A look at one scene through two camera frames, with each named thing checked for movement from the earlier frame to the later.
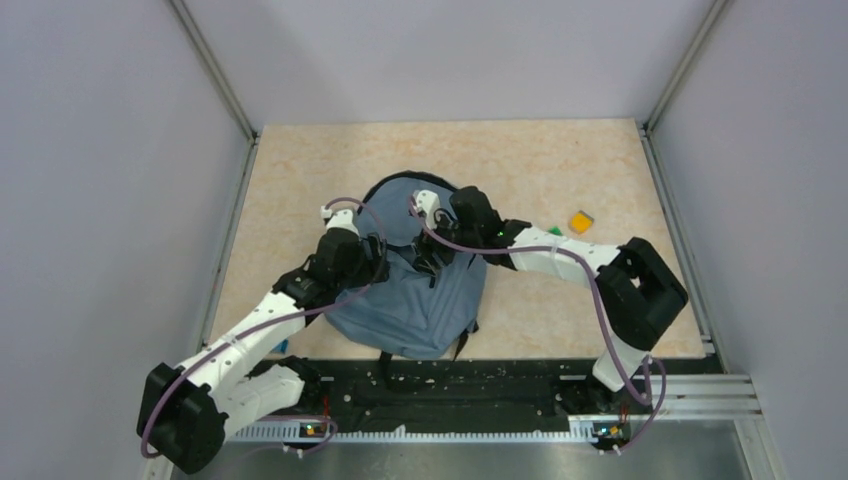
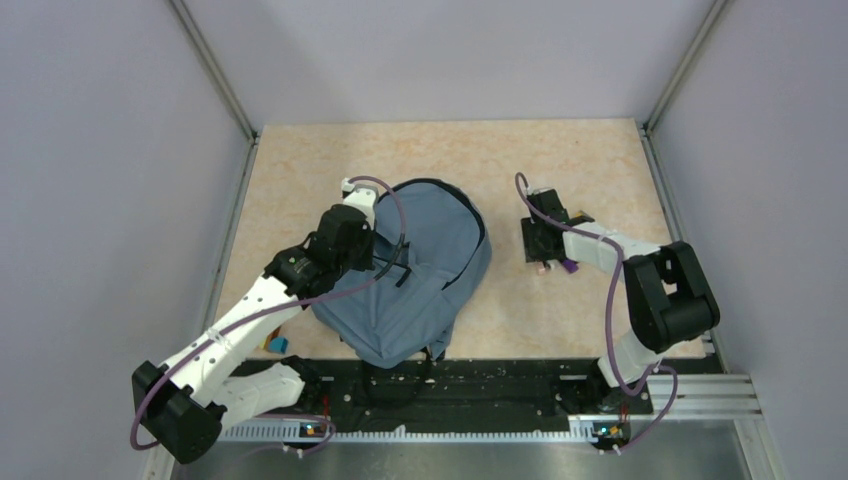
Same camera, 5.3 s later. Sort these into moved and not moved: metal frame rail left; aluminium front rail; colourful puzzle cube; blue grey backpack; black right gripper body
Moved: blue grey backpack; black right gripper body
Not moved: colourful puzzle cube; metal frame rail left; aluminium front rail
